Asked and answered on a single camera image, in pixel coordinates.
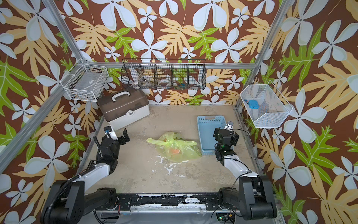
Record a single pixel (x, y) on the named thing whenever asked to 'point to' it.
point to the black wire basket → (165, 73)
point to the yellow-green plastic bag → (172, 146)
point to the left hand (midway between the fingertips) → (118, 129)
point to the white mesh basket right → (265, 107)
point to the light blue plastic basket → (207, 124)
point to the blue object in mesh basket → (253, 104)
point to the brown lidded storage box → (124, 107)
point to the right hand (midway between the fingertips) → (226, 129)
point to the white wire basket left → (84, 81)
